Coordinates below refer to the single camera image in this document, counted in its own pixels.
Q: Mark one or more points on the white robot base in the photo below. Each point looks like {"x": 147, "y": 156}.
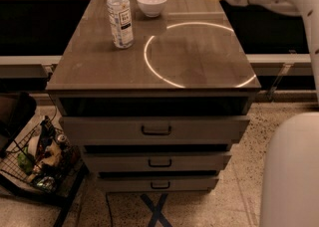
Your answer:
{"x": 290, "y": 189}

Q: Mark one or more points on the white ceramic bowl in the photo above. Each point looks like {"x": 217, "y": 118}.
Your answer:
{"x": 151, "y": 8}

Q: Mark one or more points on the clear plastic water bottle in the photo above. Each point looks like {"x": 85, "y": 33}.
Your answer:
{"x": 121, "y": 22}

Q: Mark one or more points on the grey drawer cabinet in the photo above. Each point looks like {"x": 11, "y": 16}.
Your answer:
{"x": 185, "y": 62}

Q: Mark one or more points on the top grey drawer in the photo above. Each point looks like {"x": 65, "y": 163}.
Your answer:
{"x": 154, "y": 130}

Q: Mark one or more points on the grey drawer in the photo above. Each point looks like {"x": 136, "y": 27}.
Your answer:
{"x": 162, "y": 162}
{"x": 191, "y": 183}
{"x": 154, "y": 130}

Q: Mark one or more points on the middle grey drawer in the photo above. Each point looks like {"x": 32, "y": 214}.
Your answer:
{"x": 162, "y": 162}

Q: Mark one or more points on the soda can in basket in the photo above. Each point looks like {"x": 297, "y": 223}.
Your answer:
{"x": 61, "y": 139}

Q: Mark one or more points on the bottom grey drawer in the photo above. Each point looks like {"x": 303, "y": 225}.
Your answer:
{"x": 191, "y": 183}

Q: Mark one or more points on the blue tape cross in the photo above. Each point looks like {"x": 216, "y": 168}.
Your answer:
{"x": 156, "y": 210}

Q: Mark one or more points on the green item in basket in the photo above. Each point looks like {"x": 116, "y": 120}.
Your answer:
{"x": 25, "y": 162}

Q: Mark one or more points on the black wire basket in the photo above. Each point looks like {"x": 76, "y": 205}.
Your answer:
{"x": 53, "y": 163}

